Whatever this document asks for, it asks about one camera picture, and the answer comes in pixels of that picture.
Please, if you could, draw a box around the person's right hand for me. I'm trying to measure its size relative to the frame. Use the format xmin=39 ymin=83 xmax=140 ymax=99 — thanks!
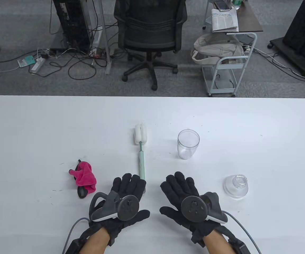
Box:
xmin=160 ymin=171 xmax=221 ymax=247

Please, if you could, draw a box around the person's left hand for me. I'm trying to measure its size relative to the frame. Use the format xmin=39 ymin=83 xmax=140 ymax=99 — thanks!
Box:
xmin=90 ymin=173 xmax=151 ymax=246

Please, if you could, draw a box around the white sponge cup brush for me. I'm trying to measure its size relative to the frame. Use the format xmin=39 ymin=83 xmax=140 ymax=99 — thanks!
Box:
xmin=134 ymin=121 xmax=147 ymax=195

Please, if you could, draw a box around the clear shaker cup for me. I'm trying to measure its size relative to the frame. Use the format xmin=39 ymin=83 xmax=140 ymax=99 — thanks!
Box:
xmin=177 ymin=129 xmax=200 ymax=160

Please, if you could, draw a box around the pink cloth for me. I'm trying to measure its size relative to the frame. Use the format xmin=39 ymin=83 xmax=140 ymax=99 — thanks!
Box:
xmin=69 ymin=162 xmax=97 ymax=192

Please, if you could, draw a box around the clear domed cup lid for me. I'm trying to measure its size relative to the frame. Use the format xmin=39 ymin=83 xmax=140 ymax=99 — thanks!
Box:
xmin=223 ymin=174 xmax=249 ymax=199

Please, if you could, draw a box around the person's left forearm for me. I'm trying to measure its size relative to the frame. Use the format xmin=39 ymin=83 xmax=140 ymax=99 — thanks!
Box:
xmin=80 ymin=227 xmax=110 ymax=254

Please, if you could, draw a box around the person's right forearm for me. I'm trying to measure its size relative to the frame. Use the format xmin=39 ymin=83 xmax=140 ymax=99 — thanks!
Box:
xmin=203 ymin=230 xmax=233 ymax=254

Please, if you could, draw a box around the grey tracking controller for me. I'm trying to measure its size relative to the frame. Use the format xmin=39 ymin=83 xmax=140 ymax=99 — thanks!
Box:
xmin=89 ymin=192 xmax=140 ymax=222
xmin=181 ymin=192 xmax=228 ymax=224

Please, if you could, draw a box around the black spoon-shaped tool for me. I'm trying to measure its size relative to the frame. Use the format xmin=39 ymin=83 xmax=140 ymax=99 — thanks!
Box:
xmin=76 ymin=160 xmax=90 ymax=199

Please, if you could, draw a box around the black wrist sensor box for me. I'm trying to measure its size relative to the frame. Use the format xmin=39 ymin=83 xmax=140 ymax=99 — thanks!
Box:
xmin=228 ymin=234 xmax=251 ymax=254
xmin=62 ymin=228 xmax=94 ymax=254

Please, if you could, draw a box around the white metal cart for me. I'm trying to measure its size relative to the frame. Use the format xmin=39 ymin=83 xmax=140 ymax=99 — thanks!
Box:
xmin=201 ymin=32 xmax=258 ymax=97

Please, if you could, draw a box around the beige bag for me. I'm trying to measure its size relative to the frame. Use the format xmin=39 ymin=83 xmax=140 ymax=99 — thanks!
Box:
xmin=191 ymin=33 xmax=244 ymax=66

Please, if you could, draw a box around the white power strip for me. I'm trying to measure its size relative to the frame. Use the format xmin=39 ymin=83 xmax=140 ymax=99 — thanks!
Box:
xmin=31 ymin=57 xmax=46 ymax=74

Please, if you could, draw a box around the white desk leg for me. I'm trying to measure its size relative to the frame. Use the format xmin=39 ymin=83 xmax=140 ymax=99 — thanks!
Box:
xmin=98 ymin=0 xmax=113 ymax=75

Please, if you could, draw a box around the black office chair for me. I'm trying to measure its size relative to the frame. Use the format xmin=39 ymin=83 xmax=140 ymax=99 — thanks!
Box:
xmin=114 ymin=0 xmax=188 ymax=91

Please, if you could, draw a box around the teal label power adapter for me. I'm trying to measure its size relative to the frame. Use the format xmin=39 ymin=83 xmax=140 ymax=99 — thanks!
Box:
xmin=17 ymin=55 xmax=35 ymax=68

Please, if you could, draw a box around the black computer tower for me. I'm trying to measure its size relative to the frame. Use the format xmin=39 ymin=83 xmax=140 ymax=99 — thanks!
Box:
xmin=52 ymin=0 xmax=93 ymax=53

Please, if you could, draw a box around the folded newspaper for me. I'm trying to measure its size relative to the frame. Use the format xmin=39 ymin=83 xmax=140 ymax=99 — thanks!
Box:
xmin=211 ymin=8 xmax=239 ymax=33

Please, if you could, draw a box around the brown side table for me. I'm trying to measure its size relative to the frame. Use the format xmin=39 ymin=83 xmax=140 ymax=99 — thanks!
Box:
xmin=204 ymin=0 xmax=264 ymax=33

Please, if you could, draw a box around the smartphone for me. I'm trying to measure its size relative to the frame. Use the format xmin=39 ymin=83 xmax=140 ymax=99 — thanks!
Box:
xmin=214 ymin=0 xmax=231 ymax=11

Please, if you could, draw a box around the black wheeled stand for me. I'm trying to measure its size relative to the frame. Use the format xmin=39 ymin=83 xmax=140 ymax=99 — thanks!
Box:
xmin=267 ymin=0 xmax=305 ymax=78

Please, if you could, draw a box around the grey glove cable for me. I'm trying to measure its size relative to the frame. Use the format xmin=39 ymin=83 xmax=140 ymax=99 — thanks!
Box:
xmin=62 ymin=217 xmax=90 ymax=254
xmin=222 ymin=210 xmax=262 ymax=254

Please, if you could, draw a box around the tangle of black cables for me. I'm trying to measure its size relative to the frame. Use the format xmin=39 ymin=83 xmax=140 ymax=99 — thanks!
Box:
xmin=48 ymin=24 xmax=121 ymax=80

